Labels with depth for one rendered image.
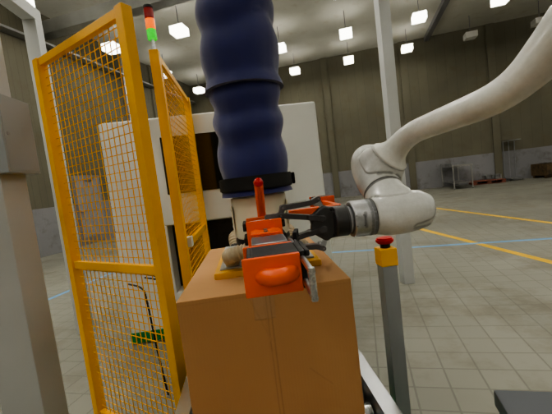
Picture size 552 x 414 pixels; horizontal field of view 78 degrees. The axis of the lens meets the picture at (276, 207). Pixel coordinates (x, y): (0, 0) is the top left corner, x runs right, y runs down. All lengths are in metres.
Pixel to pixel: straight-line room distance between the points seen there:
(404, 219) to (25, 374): 1.55
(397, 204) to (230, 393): 0.58
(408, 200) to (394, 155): 0.13
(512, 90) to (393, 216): 0.33
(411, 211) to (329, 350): 0.37
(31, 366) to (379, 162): 1.53
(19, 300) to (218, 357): 1.04
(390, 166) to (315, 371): 0.53
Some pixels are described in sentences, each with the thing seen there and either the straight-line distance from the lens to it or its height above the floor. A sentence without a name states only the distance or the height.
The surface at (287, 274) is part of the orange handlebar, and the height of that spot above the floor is 1.21.
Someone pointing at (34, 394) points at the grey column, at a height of 0.59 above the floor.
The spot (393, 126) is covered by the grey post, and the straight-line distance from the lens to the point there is 3.91.
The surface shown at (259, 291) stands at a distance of 0.44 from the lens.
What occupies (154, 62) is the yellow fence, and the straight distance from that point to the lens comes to 2.11.
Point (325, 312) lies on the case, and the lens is 0.83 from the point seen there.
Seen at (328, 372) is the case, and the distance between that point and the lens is 0.89.
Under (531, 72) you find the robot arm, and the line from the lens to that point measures 0.76.
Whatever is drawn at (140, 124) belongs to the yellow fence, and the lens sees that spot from 1.55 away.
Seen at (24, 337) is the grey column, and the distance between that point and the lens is 1.75.
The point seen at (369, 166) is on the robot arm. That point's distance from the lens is 0.91.
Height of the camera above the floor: 1.32
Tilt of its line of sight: 5 degrees down
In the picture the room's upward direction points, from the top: 7 degrees counter-clockwise
